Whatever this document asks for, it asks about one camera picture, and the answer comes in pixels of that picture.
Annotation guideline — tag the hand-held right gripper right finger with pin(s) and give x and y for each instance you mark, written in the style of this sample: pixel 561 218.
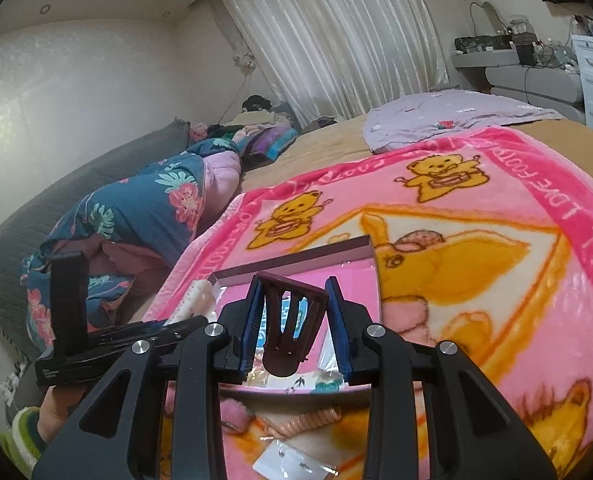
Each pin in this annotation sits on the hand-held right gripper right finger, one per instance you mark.
pixel 339 330

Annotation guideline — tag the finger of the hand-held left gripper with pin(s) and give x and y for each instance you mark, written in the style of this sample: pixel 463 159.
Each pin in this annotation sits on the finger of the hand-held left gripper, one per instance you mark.
pixel 166 329

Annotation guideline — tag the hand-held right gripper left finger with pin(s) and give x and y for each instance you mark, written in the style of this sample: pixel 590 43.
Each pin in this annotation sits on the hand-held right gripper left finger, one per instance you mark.
pixel 251 330

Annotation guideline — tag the dark red hair claw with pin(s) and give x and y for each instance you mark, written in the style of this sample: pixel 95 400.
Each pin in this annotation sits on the dark red hair claw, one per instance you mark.
pixel 281 365

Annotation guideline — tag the white comb hair clip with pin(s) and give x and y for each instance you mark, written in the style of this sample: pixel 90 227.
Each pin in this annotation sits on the white comb hair clip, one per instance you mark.
pixel 199 295

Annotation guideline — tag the person's left forearm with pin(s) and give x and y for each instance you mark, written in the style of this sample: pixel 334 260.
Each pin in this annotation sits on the person's left forearm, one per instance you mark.
pixel 51 412

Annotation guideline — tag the grey bed headboard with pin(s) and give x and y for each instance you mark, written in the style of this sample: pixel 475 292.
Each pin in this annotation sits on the grey bed headboard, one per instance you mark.
pixel 26 230

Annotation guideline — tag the white power strip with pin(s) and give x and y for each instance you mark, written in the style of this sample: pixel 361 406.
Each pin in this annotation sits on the white power strip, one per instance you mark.
pixel 12 385

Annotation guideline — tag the blue floral quilt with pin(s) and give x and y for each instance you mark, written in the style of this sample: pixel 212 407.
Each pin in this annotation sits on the blue floral quilt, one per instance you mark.
pixel 126 210

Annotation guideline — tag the earring card packet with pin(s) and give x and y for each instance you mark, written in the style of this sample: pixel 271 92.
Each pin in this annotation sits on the earring card packet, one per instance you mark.
pixel 286 462

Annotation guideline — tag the pink bear printed blanket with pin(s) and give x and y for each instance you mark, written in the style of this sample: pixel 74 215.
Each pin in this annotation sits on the pink bear printed blanket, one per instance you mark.
pixel 476 285

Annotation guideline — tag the bed with tan sheet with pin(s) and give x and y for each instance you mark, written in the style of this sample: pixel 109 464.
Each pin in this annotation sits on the bed with tan sheet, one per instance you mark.
pixel 316 155

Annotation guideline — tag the purple pillow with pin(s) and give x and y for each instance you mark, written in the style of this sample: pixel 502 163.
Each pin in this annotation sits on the purple pillow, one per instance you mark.
pixel 271 140

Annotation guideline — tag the pile of clothes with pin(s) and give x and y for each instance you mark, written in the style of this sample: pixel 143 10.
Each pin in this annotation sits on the pile of clothes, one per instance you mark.
pixel 256 105

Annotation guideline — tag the lilac blanket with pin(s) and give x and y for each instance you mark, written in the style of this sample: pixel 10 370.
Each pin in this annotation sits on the lilac blanket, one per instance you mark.
pixel 426 120

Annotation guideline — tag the white curtain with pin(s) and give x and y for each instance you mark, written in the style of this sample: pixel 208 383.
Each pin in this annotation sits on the white curtain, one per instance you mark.
pixel 326 35

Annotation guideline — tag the grey vanity desk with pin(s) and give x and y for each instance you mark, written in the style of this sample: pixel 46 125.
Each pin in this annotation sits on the grey vanity desk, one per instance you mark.
pixel 541 85

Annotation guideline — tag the vanity mirror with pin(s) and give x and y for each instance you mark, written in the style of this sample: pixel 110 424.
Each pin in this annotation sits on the vanity mirror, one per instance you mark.
pixel 482 17

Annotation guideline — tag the wall flower decoration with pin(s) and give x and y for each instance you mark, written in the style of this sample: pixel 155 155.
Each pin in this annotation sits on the wall flower decoration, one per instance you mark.
pixel 242 59

